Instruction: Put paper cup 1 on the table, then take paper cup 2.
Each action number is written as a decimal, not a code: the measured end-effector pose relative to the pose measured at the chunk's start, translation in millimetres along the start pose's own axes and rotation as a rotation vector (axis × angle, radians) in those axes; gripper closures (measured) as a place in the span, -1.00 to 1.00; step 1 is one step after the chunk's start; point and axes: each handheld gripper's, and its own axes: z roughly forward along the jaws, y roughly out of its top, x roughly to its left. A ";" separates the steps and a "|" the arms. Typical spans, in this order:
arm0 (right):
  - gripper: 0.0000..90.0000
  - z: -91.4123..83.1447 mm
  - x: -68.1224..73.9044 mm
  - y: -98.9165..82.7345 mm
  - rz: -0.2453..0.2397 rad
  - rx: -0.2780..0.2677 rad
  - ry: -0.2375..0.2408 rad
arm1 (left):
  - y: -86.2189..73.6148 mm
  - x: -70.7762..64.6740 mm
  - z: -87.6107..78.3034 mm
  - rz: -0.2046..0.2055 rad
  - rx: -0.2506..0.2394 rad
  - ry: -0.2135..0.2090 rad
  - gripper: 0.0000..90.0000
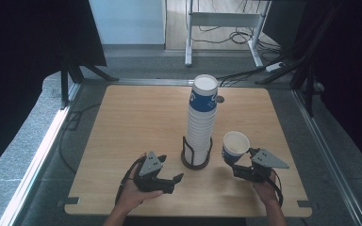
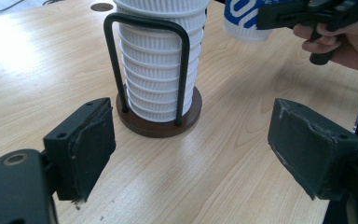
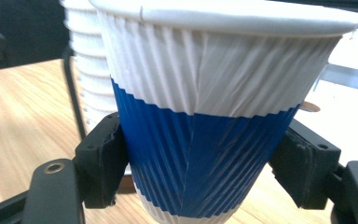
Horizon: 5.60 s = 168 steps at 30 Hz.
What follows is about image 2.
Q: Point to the blue banded paper cup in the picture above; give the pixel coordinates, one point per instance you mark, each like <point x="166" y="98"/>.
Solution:
<point x="242" y="31"/>

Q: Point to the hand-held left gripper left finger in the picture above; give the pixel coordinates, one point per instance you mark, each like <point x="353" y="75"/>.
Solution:
<point x="80" y="149"/>

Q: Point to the round brown table grommet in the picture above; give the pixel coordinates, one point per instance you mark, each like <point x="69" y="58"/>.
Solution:
<point x="102" y="6"/>

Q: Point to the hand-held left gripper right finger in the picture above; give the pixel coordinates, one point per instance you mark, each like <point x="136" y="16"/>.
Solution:
<point x="313" y="149"/>

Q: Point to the stack of white paper cups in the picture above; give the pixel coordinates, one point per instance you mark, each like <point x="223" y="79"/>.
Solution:
<point x="155" y="62"/>

